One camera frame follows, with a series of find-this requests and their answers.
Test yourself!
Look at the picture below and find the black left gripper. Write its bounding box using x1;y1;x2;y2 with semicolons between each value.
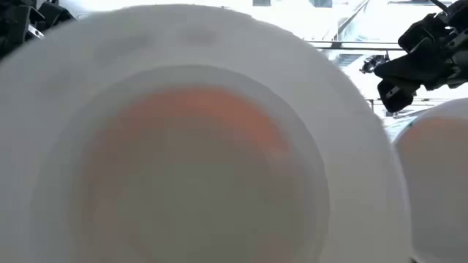
0;4;47;60

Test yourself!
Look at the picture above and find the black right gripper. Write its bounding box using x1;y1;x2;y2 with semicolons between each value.
373;38;455;113

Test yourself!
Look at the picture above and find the orange sealant tube white nozzle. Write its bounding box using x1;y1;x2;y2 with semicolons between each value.
0;3;412;263
393;96;468;263

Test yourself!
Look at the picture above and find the small black clamp device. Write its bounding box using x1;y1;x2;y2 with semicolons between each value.
359;53;390;75

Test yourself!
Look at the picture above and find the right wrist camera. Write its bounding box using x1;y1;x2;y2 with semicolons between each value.
397;13;451;53

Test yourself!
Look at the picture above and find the thin horizontal metal rail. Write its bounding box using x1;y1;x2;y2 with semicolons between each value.
367;95;454;110

